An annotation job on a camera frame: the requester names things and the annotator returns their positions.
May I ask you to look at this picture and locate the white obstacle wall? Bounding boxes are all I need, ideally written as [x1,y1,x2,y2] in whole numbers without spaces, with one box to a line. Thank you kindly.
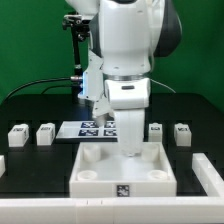
[0,197,224,224]
[0,155,5,178]
[192,153,224,198]

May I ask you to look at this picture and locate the white obstacle wall right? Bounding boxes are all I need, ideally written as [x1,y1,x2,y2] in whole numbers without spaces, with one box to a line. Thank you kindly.
[192,153,224,198]

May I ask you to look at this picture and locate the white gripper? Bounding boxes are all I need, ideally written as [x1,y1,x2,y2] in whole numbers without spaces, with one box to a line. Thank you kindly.
[92,99,145,156]

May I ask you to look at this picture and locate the white square tabletop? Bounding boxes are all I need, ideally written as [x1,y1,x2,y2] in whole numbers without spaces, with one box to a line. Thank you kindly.
[69,142,177,198]

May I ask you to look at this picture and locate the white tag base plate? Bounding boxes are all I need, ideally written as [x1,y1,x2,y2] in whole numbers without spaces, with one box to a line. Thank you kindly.
[56,121,117,139]

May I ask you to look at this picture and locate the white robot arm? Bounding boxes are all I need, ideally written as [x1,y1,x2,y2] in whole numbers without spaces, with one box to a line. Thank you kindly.
[64,0,182,156]

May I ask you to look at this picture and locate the white obstacle wall front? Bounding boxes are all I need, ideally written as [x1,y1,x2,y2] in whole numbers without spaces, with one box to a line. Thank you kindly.
[0,197,224,224]

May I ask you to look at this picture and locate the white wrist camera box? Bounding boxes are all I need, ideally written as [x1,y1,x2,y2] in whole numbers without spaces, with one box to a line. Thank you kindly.
[105,78,150,110]

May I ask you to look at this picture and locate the grey cable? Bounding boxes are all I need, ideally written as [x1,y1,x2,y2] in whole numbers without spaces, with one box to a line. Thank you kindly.
[149,78,176,94]

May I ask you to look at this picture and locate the white obstacle wall left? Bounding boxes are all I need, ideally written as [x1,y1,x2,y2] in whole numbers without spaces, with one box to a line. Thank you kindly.
[0,155,5,178]

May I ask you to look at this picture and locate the black camera on stand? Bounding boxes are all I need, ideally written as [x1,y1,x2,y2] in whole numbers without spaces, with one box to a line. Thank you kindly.
[62,12,90,100]

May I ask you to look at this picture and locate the black cable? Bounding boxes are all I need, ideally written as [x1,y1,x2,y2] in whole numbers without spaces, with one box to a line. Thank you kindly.
[0,76,84,104]

